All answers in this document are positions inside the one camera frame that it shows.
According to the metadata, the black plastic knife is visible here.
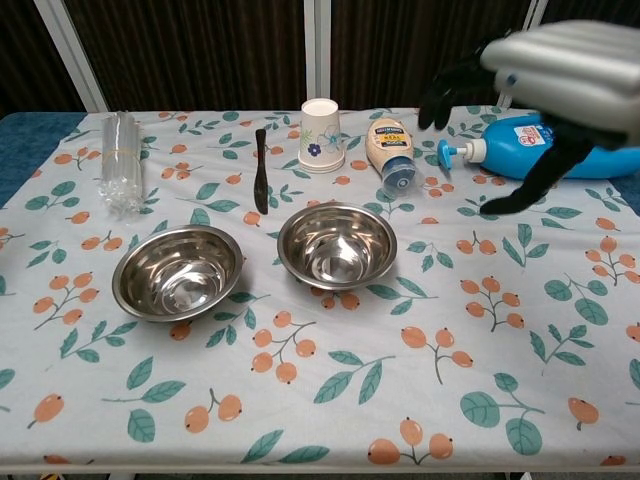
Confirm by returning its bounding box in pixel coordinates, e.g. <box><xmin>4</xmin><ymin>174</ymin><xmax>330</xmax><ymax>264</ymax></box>
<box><xmin>253</xmin><ymin>128</ymin><xmax>271</xmax><ymax>216</ymax></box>

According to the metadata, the upside-down paper cup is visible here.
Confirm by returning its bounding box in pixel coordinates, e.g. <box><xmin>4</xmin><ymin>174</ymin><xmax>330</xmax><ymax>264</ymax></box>
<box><xmin>297</xmin><ymin>98</ymin><xmax>347</xmax><ymax>175</ymax></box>

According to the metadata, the blue table mat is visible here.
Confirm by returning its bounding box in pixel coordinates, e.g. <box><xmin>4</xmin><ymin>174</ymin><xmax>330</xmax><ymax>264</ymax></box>
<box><xmin>0</xmin><ymin>111</ymin><xmax>87</xmax><ymax>209</ymax></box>

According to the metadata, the mayonnaise squeeze bottle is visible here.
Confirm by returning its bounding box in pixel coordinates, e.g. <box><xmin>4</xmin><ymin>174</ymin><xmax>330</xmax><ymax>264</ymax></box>
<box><xmin>366</xmin><ymin>118</ymin><xmax>418</xmax><ymax>196</ymax></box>

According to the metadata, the clear plastic straw bundle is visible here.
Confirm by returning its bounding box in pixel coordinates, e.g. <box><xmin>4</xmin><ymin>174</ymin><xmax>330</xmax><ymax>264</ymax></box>
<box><xmin>98</xmin><ymin>110</ymin><xmax>146</xmax><ymax>219</ymax></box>

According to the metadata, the floral fruit print tablecloth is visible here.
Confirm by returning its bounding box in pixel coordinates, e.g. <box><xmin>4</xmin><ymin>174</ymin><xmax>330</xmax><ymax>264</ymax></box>
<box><xmin>0</xmin><ymin>105</ymin><xmax>640</xmax><ymax>474</ymax></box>

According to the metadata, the blue pump detergent bottle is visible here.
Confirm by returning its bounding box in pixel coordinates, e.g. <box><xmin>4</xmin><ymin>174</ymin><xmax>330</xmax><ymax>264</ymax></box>
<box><xmin>437</xmin><ymin>113</ymin><xmax>640</xmax><ymax>181</ymax></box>

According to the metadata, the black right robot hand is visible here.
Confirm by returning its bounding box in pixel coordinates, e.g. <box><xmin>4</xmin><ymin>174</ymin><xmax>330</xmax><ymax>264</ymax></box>
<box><xmin>417</xmin><ymin>28</ymin><xmax>629</xmax><ymax>217</ymax></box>

